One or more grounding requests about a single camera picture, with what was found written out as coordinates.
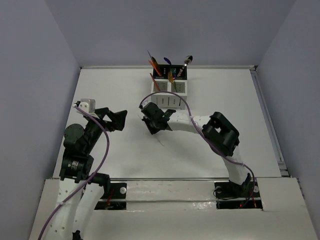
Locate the orange straight straw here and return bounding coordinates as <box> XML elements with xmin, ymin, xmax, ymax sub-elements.
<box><xmin>149</xmin><ymin>73</ymin><xmax>161</xmax><ymax>92</ymax></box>

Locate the gold fork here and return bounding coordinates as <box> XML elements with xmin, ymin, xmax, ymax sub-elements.
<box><xmin>167</xmin><ymin>68</ymin><xmax>178</xmax><ymax>93</ymax></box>

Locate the gold black handled knife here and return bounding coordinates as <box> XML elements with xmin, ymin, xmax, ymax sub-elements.
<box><xmin>151</xmin><ymin>56</ymin><xmax>162</xmax><ymax>74</ymax></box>

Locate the orange pointed straw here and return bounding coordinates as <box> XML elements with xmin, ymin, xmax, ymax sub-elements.
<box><xmin>148</xmin><ymin>60</ymin><xmax>162</xmax><ymax>77</ymax></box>

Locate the purple iridescent spoon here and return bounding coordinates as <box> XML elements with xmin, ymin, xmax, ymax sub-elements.
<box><xmin>163</xmin><ymin>57</ymin><xmax>172</xmax><ymax>66</ymax></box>

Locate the silver spoon pink handle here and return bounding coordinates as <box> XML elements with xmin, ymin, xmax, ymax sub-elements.
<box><xmin>176</xmin><ymin>55</ymin><xmax>193</xmax><ymax>77</ymax></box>

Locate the iridescent blue fork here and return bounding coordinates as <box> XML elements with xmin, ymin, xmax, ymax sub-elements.
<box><xmin>170</xmin><ymin>67</ymin><xmax>178</xmax><ymax>93</ymax></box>

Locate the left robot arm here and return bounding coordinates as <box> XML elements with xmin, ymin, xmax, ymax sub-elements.
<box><xmin>38</xmin><ymin>102</ymin><xmax>128</xmax><ymax>240</ymax></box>

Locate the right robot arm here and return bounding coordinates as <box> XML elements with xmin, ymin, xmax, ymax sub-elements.
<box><xmin>139</xmin><ymin>101</ymin><xmax>254</xmax><ymax>198</ymax></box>

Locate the white utensil caddy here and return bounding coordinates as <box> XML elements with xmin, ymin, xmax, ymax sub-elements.
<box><xmin>150</xmin><ymin>79</ymin><xmax>188</xmax><ymax>110</ymax></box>

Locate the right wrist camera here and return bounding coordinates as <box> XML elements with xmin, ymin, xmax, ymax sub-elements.
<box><xmin>139</xmin><ymin>101</ymin><xmax>151</xmax><ymax>110</ymax></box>

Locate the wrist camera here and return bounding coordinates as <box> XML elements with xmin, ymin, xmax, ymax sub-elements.
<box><xmin>75</xmin><ymin>98</ymin><xmax>96</xmax><ymax>114</ymax></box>
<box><xmin>139</xmin><ymin>101</ymin><xmax>151</xmax><ymax>110</ymax></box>

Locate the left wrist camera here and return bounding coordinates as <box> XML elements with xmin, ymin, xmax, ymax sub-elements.
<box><xmin>75</xmin><ymin>98</ymin><xmax>96</xmax><ymax>114</ymax></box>

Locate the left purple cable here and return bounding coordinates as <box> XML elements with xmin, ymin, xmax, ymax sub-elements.
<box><xmin>37</xmin><ymin>105</ymin><xmax>111</xmax><ymax>240</ymax></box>

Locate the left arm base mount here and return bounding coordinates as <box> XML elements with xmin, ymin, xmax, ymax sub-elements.
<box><xmin>94</xmin><ymin>181</ymin><xmax>127</xmax><ymax>211</ymax></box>

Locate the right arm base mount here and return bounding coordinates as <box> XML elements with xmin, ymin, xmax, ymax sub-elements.
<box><xmin>212</xmin><ymin>181</ymin><xmax>263</xmax><ymax>210</ymax></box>

